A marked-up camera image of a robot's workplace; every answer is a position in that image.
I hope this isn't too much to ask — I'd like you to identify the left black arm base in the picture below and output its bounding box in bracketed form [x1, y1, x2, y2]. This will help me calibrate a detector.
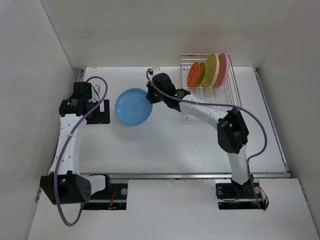
[83, 181, 128, 211]

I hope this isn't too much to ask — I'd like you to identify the yellow plastic plate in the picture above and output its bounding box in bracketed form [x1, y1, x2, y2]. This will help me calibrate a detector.
[202, 53, 220, 88]

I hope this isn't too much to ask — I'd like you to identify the aluminium table rail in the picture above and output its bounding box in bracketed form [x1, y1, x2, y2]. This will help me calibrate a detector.
[77, 67, 287, 189]

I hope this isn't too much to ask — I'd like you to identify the pink plastic plate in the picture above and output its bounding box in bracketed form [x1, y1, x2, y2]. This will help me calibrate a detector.
[213, 53, 231, 89]

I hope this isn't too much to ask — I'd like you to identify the metal wire dish rack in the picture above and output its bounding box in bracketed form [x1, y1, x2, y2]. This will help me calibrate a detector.
[179, 53, 243, 119]

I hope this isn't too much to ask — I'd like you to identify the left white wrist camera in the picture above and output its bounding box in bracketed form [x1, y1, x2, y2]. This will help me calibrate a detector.
[92, 85, 101, 94]

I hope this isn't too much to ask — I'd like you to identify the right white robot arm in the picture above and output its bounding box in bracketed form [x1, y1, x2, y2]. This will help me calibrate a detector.
[146, 72, 251, 197]

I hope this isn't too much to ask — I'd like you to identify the orange plastic plate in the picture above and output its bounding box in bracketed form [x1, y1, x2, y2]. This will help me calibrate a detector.
[187, 62, 201, 88]

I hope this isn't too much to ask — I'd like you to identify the green plastic plate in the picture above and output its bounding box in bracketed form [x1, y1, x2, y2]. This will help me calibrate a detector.
[194, 62, 207, 88]

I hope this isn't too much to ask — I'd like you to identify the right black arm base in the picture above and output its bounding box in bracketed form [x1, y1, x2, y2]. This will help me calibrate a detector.
[215, 180, 270, 211]

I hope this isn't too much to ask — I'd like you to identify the blue plastic plate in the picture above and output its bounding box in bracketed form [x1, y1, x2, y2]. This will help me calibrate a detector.
[114, 88, 153, 127]

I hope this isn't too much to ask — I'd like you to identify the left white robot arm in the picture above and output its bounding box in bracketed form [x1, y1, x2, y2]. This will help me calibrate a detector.
[40, 81, 112, 205]

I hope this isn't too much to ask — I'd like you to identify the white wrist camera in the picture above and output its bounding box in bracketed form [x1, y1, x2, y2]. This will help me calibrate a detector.
[92, 85, 101, 94]
[148, 66, 161, 76]

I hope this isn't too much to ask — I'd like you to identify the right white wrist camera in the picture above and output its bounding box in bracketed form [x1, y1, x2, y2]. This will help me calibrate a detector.
[148, 66, 161, 76]

